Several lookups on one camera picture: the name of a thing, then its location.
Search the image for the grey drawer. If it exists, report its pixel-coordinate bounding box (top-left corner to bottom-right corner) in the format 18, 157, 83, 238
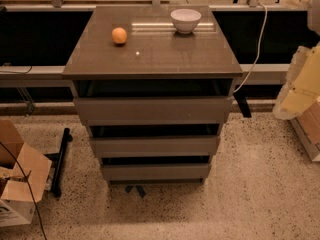
74, 98, 232, 126
90, 136, 220, 158
100, 164, 211, 181

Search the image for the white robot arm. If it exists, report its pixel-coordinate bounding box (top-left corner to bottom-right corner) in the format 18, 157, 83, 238
273, 0, 320, 120

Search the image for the grey drawer cabinet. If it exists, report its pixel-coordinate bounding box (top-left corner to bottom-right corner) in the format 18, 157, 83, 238
63, 6, 243, 184

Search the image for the grey top drawer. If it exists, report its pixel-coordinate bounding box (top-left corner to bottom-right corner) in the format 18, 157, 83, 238
74, 98, 232, 126

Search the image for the grey bottom drawer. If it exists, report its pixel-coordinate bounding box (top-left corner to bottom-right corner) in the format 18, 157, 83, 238
100, 164, 211, 181

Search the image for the open cardboard box left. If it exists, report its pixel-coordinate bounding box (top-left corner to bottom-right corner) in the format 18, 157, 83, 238
0, 120, 52, 227

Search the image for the orange fruit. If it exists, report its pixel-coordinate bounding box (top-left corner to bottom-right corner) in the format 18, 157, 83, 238
112, 27, 127, 45

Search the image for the white bowl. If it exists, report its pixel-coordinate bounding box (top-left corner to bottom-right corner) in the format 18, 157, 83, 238
170, 9, 201, 34

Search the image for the black metal stand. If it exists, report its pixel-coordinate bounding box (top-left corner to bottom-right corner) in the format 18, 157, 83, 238
46, 128, 73, 198

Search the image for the cardboard box right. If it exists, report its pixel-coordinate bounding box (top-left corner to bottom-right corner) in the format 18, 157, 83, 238
291, 98, 320, 162

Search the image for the black bracket behind cabinet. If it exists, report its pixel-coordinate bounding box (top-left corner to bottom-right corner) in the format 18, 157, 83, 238
233, 91, 252, 118

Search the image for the white cable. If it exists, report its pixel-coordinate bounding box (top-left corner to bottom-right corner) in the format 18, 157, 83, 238
233, 2, 269, 94

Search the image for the black cable left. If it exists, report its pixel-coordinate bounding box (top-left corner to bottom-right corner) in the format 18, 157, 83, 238
0, 140, 49, 240

